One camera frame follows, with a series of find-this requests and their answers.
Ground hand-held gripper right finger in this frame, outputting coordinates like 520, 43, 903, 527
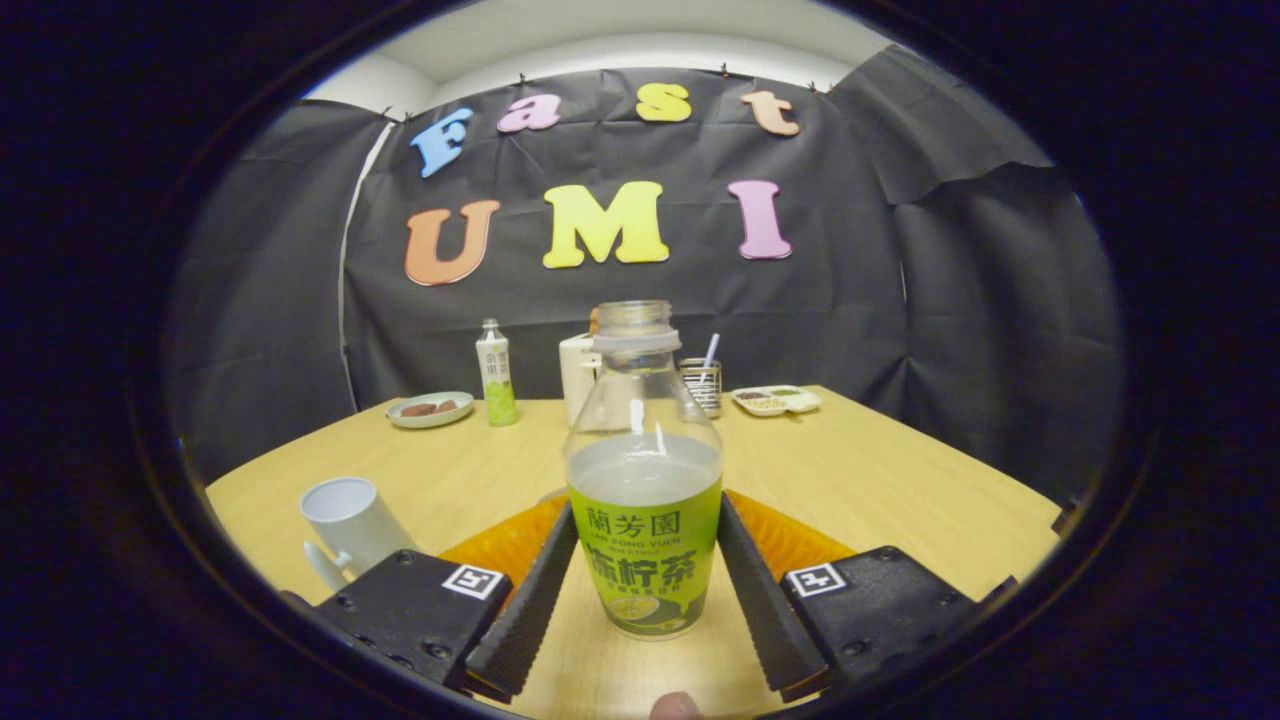
716, 490, 1019, 703

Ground cream toaster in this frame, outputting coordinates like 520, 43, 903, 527
558, 333, 604, 429

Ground clear juice bottle green label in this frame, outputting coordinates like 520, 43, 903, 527
563, 300, 724, 641

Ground small capped white-green bottle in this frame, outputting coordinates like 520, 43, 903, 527
475, 319, 521, 428

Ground pale green plate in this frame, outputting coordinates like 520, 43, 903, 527
385, 391, 476, 430

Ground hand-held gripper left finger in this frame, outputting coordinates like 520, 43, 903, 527
315, 495, 581, 701

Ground white divided tray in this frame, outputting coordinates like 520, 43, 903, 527
731, 385, 823, 417

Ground pale grey cup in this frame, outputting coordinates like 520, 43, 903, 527
299, 477, 416, 593

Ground black backdrop cloth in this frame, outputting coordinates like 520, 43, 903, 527
165, 45, 1126, 506

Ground wooden table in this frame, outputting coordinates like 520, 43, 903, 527
205, 385, 1063, 720

